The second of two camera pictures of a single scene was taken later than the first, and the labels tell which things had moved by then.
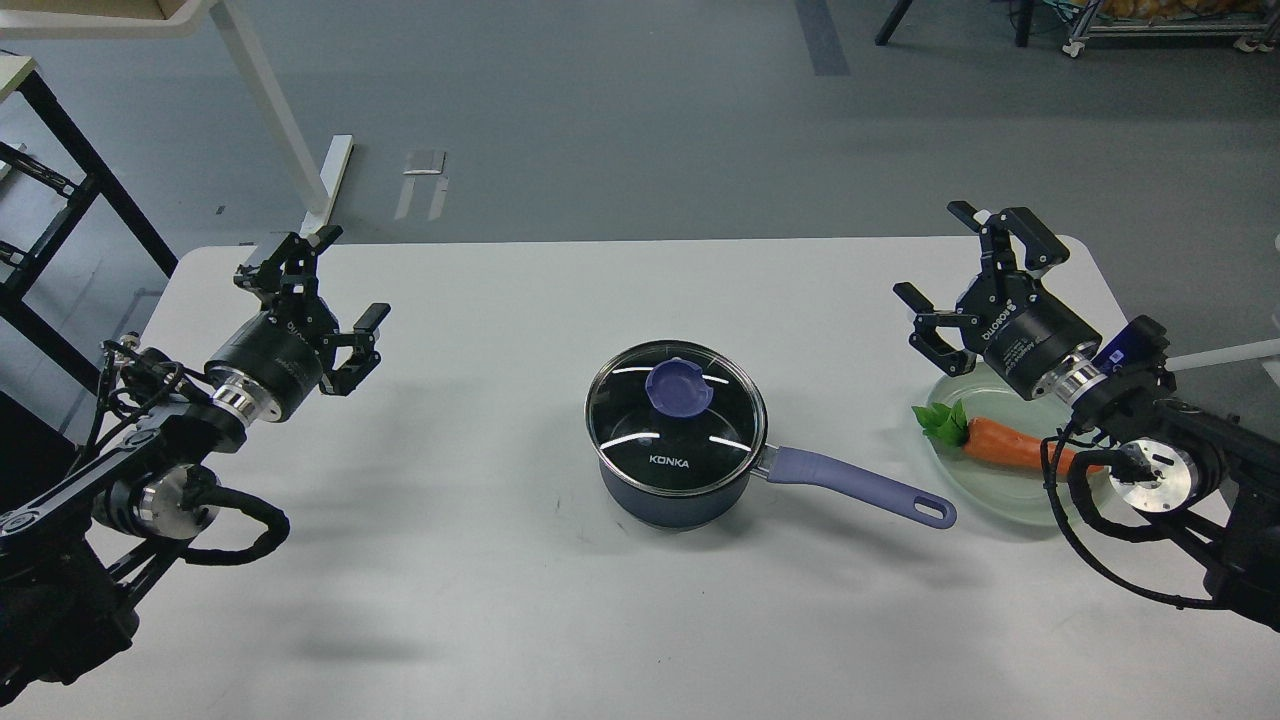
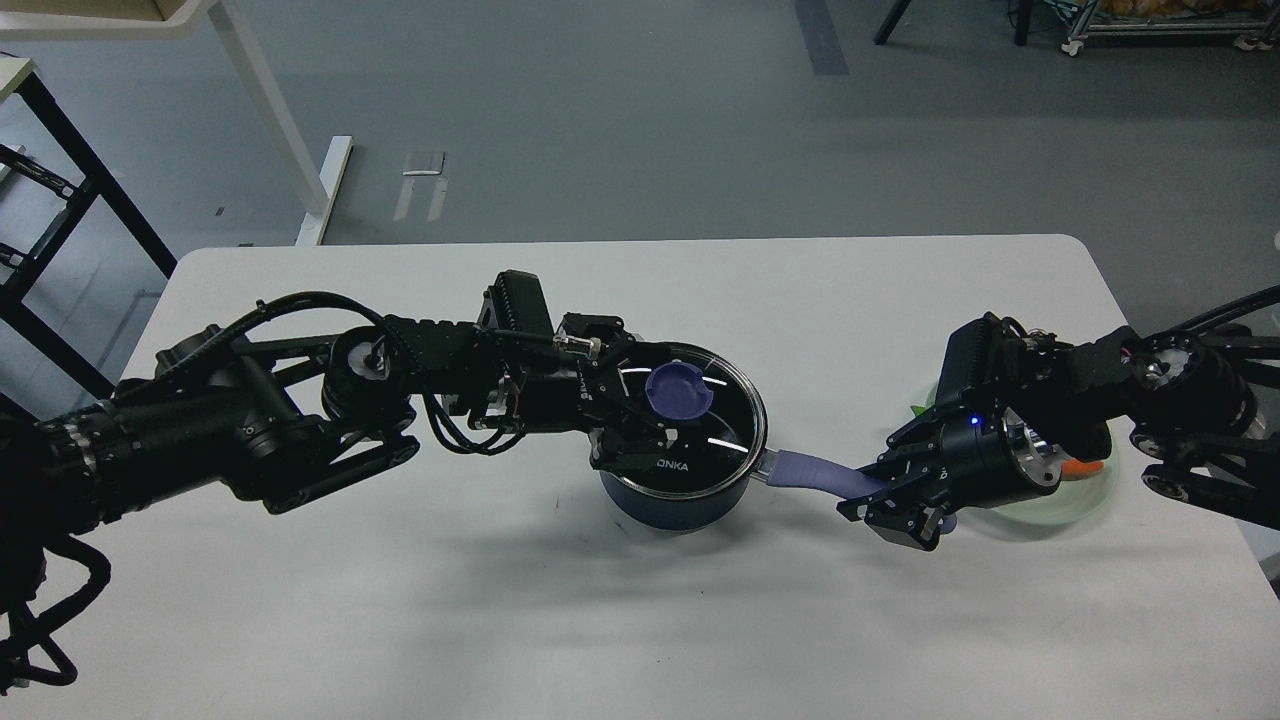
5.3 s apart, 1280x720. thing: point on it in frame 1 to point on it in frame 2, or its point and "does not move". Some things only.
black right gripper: x=1022 y=330 to x=984 y=458
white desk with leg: x=96 y=19 does not move
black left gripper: x=281 y=350 to x=578 y=375
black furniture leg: x=893 y=21 does not move
